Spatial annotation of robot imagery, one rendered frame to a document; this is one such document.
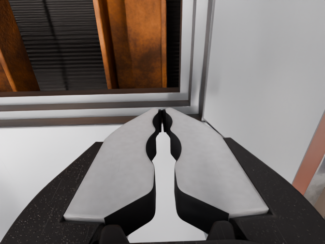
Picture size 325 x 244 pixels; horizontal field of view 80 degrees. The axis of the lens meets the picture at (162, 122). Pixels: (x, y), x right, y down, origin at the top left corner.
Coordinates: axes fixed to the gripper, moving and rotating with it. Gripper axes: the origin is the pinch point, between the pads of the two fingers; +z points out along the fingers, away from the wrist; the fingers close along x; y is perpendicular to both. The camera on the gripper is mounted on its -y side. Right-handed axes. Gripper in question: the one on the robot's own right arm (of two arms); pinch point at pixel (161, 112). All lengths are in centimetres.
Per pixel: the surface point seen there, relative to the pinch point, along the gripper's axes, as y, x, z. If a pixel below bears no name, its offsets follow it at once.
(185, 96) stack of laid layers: 0.5, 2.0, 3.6
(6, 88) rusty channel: 4.4, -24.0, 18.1
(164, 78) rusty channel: 2.2, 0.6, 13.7
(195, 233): 15.8, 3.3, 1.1
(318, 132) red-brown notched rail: 4.6, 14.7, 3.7
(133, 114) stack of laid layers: 1.3, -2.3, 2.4
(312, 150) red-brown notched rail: 6.8, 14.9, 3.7
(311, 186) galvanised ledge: 29.3, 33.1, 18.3
